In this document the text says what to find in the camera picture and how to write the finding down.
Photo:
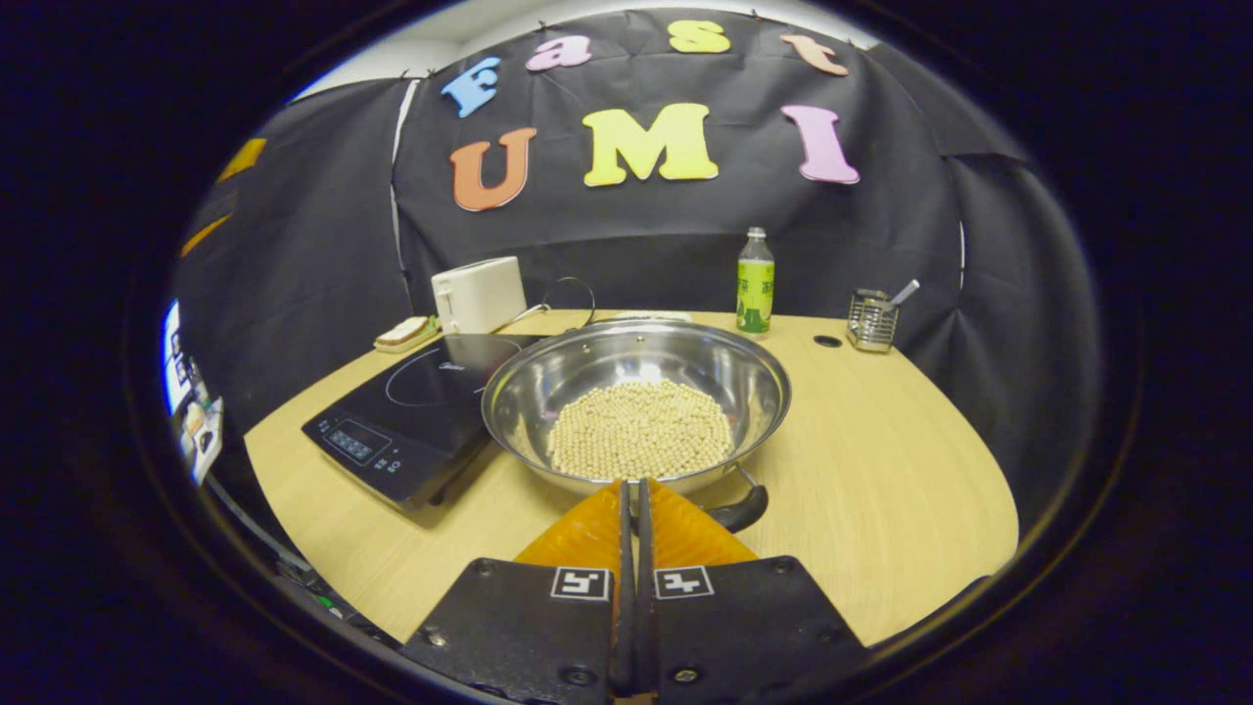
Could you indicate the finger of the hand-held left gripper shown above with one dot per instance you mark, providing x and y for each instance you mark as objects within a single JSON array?
[
  {"x": 245, "y": 155},
  {"x": 206, "y": 235}
]

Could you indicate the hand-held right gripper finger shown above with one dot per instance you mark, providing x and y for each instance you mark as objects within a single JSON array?
[
  {"x": 623, "y": 627},
  {"x": 646, "y": 627}
]

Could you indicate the stainless steel pot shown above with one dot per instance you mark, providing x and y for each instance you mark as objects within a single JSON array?
[{"x": 548, "y": 382}]

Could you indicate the black induction cooktop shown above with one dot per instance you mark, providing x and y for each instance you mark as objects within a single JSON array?
[{"x": 411, "y": 411}]

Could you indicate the white printed board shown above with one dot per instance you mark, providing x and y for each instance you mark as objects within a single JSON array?
[{"x": 191, "y": 392}]

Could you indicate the pile of soybeans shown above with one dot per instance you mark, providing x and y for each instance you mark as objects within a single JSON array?
[{"x": 641, "y": 431}]

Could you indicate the white toaster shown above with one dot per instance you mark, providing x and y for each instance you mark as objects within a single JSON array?
[{"x": 480, "y": 294}]

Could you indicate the green label drink bottle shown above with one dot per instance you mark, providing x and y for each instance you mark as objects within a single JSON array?
[{"x": 755, "y": 289}]

